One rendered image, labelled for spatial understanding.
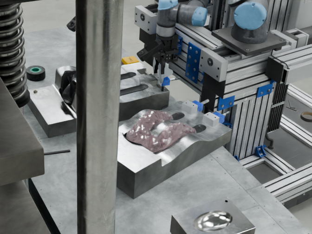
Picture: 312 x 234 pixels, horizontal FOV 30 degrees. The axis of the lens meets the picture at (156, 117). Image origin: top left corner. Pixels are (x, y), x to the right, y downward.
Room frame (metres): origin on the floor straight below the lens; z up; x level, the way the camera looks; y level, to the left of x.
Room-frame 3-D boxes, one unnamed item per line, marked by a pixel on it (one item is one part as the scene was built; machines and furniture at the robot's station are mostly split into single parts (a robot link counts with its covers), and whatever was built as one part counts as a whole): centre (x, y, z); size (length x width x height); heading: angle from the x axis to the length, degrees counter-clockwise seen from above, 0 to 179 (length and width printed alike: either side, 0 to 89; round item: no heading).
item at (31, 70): (2.16, 0.53, 0.82); 0.08 x 0.08 x 0.04
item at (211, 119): (1.87, -0.24, 0.86); 0.13 x 0.05 x 0.05; 138
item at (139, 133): (1.70, -0.02, 0.90); 0.26 x 0.18 x 0.08; 138
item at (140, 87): (1.96, 0.22, 0.92); 0.35 x 0.16 x 0.09; 121
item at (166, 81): (2.17, -0.03, 0.83); 0.13 x 0.05 x 0.05; 115
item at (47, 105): (1.96, 0.24, 0.87); 0.50 x 0.26 x 0.14; 121
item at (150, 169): (1.70, -0.02, 0.86); 0.50 x 0.26 x 0.11; 138
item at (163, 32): (2.17, -0.01, 1.07); 0.08 x 0.08 x 0.05
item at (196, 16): (2.16, -0.11, 1.14); 0.11 x 0.11 x 0.08; 78
